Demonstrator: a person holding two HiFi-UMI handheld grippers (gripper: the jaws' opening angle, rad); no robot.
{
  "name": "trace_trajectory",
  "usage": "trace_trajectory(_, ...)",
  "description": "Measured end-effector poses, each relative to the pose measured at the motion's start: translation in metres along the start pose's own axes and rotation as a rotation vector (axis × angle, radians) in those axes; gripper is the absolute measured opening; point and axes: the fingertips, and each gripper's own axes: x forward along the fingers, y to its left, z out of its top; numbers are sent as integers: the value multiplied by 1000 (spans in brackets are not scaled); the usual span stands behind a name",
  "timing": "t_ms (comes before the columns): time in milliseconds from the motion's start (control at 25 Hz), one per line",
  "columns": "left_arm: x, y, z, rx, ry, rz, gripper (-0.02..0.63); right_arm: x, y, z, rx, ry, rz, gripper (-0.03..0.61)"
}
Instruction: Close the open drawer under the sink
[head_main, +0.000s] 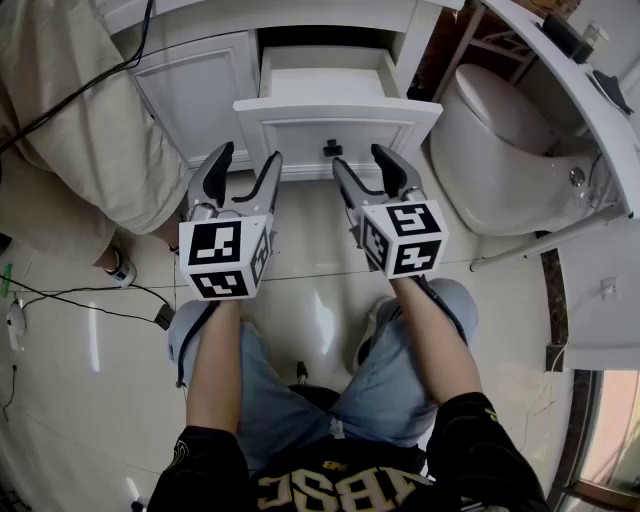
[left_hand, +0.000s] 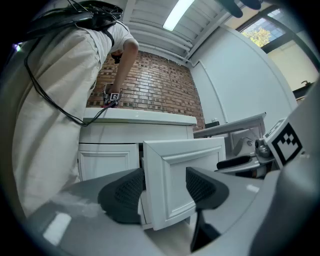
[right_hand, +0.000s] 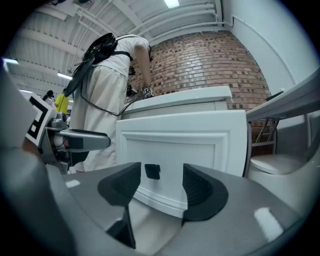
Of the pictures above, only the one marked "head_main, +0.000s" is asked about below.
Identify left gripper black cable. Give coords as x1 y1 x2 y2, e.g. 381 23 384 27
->
174 299 221 390

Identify white cabinet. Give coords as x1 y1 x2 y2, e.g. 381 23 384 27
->
93 0 467 172

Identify black box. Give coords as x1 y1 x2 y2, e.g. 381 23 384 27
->
541 11 596 65

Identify person's right forearm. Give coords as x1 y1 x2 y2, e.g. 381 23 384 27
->
388 273 484 407

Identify black stool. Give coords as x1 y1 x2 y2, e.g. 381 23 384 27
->
286 383 342 413

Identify thin black floor cable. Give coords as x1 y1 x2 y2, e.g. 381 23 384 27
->
0 273 174 326

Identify white cabinet door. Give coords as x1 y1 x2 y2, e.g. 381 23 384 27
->
126 30 262 169

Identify person's blue denim shorts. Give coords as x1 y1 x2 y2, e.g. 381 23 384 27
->
166 277 481 476

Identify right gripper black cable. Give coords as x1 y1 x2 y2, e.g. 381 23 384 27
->
415 273 471 347

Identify black power adapter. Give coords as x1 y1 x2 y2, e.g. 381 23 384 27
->
153 303 177 332

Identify small white device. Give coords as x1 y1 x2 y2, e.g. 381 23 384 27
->
4 298 29 352

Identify white metal rack bar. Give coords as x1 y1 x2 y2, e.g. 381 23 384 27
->
469 203 632 273

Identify person's left forearm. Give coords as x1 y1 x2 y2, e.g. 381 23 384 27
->
183 298 247 437

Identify white wall socket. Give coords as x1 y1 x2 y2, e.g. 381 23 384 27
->
598 274 622 302

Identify person's black shirt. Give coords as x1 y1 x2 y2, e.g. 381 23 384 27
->
158 391 551 512

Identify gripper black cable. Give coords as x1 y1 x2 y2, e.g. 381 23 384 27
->
174 299 221 390
415 273 471 347

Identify white toilet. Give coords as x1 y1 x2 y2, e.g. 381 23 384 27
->
428 62 610 237

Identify flat black object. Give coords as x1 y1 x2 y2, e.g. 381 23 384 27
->
592 69 636 115

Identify dark window frame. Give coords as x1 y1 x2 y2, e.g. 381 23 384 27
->
547 368 640 512

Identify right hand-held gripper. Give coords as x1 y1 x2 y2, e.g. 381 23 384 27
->
331 143 450 280

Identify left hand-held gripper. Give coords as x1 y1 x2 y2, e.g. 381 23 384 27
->
178 141 284 302

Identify white drawer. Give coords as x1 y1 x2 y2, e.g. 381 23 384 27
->
232 44 444 182

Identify thick black cable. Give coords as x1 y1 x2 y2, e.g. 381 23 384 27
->
0 0 156 152

